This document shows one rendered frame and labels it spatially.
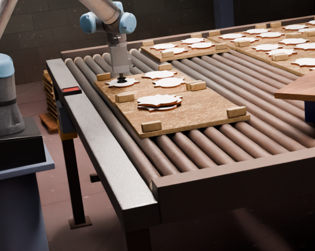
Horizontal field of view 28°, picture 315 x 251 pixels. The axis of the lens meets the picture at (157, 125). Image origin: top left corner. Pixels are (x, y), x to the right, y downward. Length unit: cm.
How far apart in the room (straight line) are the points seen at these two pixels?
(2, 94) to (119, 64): 67
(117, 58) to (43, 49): 503
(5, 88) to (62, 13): 556
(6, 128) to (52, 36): 556
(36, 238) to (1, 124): 39
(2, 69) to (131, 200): 66
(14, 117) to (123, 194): 58
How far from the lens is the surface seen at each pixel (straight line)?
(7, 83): 191
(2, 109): 192
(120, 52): 244
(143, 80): 252
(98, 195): 389
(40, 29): 742
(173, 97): 210
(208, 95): 219
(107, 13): 221
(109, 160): 171
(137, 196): 146
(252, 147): 170
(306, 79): 188
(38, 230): 205
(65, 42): 748
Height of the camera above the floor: 148
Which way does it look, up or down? 17 degrees down
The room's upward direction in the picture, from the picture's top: 6 degrees counter-clockwise
